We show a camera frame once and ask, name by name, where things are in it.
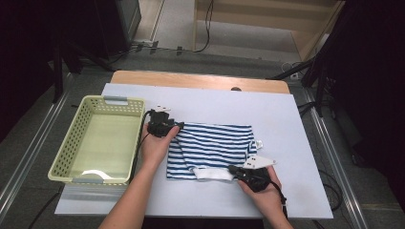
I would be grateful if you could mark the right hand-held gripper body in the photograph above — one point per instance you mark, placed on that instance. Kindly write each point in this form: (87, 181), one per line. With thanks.
(258, 178)

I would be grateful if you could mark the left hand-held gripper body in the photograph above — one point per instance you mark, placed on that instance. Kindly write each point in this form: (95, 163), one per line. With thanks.
(159, 125)

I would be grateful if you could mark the blue white striped polo shirt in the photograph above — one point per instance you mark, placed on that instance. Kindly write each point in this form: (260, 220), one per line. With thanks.
(213, 143)

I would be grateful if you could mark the pale green plastic basket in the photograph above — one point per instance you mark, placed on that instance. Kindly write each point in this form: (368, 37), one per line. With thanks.
(108, 143)

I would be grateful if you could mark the person's left hand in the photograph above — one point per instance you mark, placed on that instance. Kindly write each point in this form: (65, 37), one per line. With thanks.
(156, 149)

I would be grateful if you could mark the person's right hand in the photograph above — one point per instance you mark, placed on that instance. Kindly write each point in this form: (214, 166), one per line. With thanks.
(269, 200)

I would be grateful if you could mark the black metal stand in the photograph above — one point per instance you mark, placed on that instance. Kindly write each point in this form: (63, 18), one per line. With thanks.
(319, 92)
(58, 79)

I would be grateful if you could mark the dark cabinet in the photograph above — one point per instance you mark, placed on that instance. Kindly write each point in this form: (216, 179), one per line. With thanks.
(108, 25)

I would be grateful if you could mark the light wooden shelf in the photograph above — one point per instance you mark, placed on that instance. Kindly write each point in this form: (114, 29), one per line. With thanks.
(242, 16)

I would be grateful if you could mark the black curtain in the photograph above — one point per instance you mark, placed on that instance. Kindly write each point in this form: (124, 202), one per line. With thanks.
(375, 79)
(28, 47)

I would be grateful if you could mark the aluminium floor rail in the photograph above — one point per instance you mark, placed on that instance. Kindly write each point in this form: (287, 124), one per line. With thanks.
(331, 152)
(31, 152)

